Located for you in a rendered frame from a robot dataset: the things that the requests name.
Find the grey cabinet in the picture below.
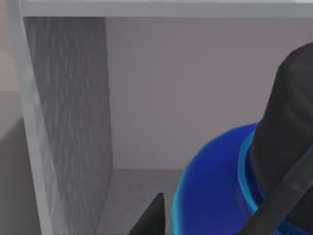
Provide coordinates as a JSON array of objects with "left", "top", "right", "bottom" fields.
[{"left": 9, "top": 0, "right": 313, "bottom": 235}]

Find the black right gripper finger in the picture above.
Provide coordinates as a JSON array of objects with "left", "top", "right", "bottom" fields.
[{"left": 128, "top": 192, "right": 165, "bottom": 235}]

